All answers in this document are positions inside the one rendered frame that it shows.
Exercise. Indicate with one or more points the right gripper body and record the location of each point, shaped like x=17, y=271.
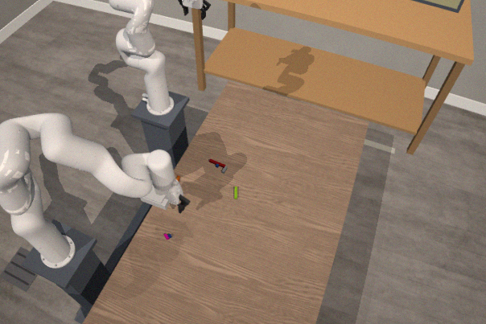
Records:
x=173, y=194

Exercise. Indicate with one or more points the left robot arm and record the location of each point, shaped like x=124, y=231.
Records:
x=140, y=43

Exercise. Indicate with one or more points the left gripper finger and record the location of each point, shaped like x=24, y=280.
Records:
x=203, y=13
x=185, y=8

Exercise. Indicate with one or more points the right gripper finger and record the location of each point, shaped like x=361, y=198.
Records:
x=183, y=204

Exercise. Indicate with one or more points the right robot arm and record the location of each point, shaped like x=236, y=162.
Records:
x=62, y=146

